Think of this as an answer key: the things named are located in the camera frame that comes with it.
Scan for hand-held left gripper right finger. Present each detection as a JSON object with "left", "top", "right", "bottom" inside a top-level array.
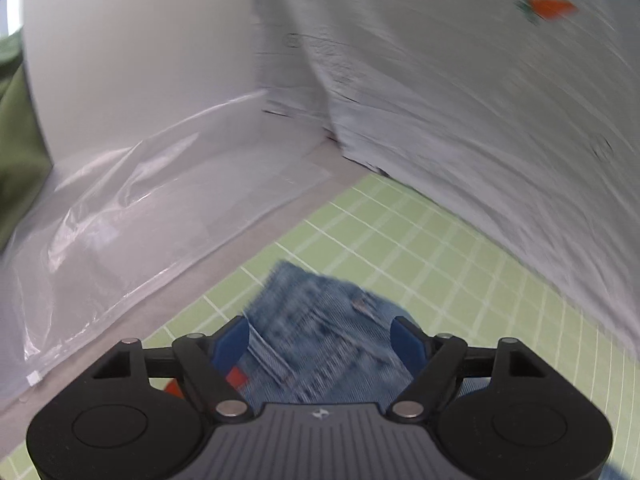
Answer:
[{"left": 388, "top": 316, "right": 549, "bottom": 419}]

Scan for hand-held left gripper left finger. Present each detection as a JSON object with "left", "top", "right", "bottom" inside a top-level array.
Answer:
[{"left": 90, "top": 315, "right": 252, "bottom": 419}]

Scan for blue denim jeans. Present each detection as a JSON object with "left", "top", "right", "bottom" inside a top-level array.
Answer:
[{"left": 165, "top": 260, "right": 495, "bottom": 407}]

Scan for green grid mat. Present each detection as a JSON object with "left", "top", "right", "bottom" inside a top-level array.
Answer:
[{"left": 0, "top": 172, "right": 640, "bottom": 480}]

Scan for clear plastic bag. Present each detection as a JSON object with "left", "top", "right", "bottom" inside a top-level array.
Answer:
[{"left": 0, "top": 87, "right": 336, "bottom": 402}]

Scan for white carrot printed sheet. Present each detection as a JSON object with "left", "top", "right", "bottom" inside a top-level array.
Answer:
[{"left": 252, "top": 0, "right": 640, "bottom": 333}]

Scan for green curtain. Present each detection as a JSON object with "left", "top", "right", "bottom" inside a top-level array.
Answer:
[{"left": 0, "top": 30, "right": 54, "bottom": 255}]

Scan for white foam board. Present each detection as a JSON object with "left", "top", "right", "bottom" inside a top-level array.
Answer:
[{"left": 20, "top": 0, "right": 267, "bottom": 171}]

